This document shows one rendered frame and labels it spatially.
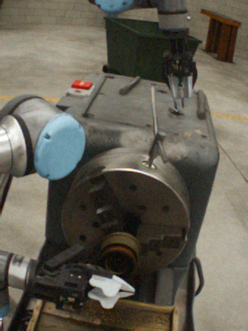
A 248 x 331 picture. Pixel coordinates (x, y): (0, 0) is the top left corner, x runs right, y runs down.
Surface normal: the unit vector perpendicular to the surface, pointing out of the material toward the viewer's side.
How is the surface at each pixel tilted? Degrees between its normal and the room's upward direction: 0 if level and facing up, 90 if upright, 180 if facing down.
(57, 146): 89
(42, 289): 1
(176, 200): 90
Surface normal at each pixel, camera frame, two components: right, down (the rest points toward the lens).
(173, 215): -0.11, 0.43
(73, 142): 0.72, 0.40
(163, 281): 0.15, -0.89
